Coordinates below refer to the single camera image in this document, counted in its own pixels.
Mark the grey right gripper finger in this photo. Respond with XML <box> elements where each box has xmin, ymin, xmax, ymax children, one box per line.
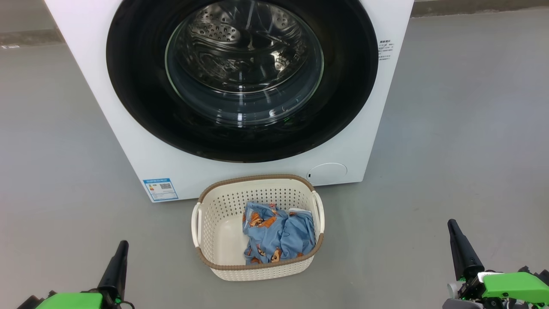
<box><xmin>447</xmin><ymin>219</ymin><xmax>485</xmax><ymax>282</ymax></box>

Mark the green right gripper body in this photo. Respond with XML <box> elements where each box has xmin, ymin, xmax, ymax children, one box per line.
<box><xmin>446</xmin><ymin>266</ymin><xmax>549</xmax><ymax>309</ymax></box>

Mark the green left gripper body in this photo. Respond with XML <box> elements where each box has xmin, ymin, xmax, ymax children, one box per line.
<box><xmin>16</xmin><ymin>290</ymin><xmax>134</xmax><ymax>309</ymax></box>

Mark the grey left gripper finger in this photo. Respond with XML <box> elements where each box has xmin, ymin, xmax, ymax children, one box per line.
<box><xmin>97</xmin><ymin>240</ymin><xmax>130</xmax><ymax>302</ymax></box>

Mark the black round glass washer door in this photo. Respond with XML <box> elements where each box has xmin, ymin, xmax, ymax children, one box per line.
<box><xmin>106</xmin><ymin>0</ymin><xmax>379</xmax><ymax>163</ymax></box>

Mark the white front-load washing machine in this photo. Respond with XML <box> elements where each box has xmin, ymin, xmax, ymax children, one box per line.
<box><xmin>44</xmin><ymin>0</ymin><xmax>415</xmax><ymax>203</ymax></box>

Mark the stainless steel washing machine drum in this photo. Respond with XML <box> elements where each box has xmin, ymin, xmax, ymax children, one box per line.
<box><xmin>165</xmin><ymin>0</ymin><xmax>324</xmax><ymax>125</ymax></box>

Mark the blue energy label sticker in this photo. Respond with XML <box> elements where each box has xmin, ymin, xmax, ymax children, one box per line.
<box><xmin>143</xmin><ymin>178</ymin><xmax>179</xmax><ymax>203</ymax></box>

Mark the cream perforated laundry basket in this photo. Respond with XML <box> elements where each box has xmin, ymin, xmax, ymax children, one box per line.
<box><xmin>191</xmin><ymin>174</ymin><xmax>325</xmax><ymax>282</ymax></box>

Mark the round white filter cover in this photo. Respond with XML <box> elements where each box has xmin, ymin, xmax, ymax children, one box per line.
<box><xmin>306</xmin><ymin>163</ymin><xmax>348</xmax><ymax>186</ymax></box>

